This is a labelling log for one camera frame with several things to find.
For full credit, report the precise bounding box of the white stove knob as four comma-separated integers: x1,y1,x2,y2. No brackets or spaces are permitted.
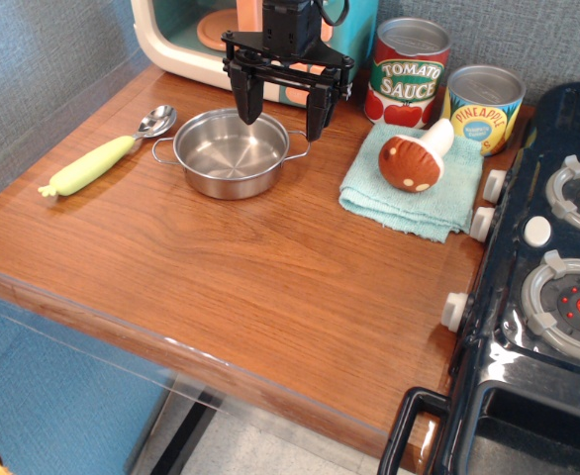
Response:
469,207,495,242
482,169,507,204
440,293,469,333

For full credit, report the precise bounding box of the light blue folded cloth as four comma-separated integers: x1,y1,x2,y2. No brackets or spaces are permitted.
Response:
338,124,484,242

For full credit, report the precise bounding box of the toy microwave oven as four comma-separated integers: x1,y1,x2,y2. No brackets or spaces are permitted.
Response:
132,1,378,90

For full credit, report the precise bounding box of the dark blue toy stove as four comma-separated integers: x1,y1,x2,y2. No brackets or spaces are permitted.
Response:
379,82,580,474

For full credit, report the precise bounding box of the white stove knob middle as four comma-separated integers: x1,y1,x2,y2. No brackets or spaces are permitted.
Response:
469,207,495,242

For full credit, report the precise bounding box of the white stove knob upper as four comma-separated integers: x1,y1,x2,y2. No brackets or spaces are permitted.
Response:
482,169,507,204

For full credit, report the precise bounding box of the small steel pot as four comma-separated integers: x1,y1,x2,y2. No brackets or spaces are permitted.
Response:
151,108,311,201

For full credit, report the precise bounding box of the brown toy mushroom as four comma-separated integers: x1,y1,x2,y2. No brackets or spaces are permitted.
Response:
378,119,455,193

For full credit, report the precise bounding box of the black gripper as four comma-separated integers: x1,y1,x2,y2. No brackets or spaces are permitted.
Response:
222,1,354,142

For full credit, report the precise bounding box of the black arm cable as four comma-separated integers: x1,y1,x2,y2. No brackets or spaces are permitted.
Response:
314,0,350,28

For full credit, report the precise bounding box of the white stove knob lower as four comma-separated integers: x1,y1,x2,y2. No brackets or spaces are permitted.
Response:
440,293,469,333

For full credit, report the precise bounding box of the tomato sauce can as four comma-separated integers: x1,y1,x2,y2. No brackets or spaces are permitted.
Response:
364,17,451,129

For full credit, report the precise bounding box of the pineapple can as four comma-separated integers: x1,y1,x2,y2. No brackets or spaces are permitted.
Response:
441,64,526,156

